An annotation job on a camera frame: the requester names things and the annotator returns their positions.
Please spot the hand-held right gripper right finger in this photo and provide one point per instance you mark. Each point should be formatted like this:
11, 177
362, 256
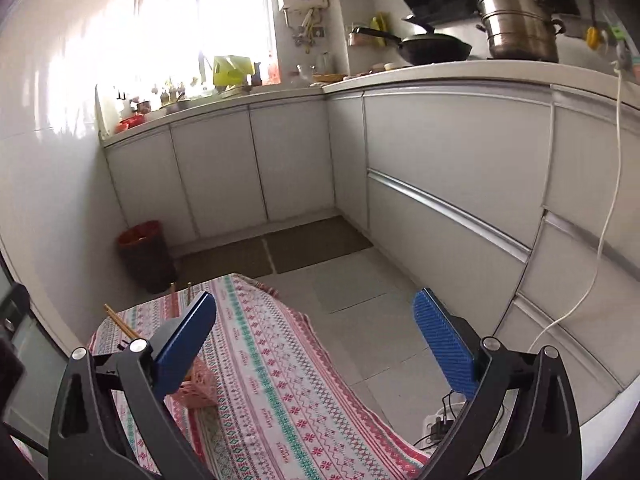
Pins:
440, 340

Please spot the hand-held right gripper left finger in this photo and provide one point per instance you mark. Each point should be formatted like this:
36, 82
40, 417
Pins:
185, 345

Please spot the pink perforated basket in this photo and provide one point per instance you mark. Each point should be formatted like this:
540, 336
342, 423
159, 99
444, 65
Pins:
200, 390

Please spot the bunch of bamboo chopsticks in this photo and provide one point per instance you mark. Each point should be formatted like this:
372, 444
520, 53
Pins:
127, 327

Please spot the wooden chopstick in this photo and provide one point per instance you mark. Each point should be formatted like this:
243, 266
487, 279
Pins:
117, 321

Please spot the white power strip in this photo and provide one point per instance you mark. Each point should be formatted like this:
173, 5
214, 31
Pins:
439, 425

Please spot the brown trash bin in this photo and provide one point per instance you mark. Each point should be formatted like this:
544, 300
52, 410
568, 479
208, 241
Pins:
145, 260

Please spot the dark floor mat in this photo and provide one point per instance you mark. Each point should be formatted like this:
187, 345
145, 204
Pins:
315, 245
225, 260

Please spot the patterned striped tablecloth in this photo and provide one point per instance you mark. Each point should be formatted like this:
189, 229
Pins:
280, 385

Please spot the white kitchen cabinets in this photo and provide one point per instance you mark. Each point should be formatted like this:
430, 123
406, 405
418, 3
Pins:
450, 135

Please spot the red bowl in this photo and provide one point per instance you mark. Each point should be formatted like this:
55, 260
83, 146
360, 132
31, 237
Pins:
131, 122

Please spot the row of small bottles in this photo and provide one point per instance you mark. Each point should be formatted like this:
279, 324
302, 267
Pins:
165, 92

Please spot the yellow-green bag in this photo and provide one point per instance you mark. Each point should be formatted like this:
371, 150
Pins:
232, 70

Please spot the black wok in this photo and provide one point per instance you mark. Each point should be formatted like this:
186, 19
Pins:
437, 50

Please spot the hanging saucepan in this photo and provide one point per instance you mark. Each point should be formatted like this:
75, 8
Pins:
370, 36

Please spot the kitchen window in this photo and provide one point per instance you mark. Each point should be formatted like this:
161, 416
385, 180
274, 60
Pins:
200, 20

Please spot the steel stock pot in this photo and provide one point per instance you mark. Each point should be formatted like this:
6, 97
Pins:
522, 25

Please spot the white plug adapter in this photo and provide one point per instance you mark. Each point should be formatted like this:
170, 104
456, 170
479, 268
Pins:
621, 64

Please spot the yellow hanging object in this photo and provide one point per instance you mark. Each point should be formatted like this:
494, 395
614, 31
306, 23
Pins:
593, 37

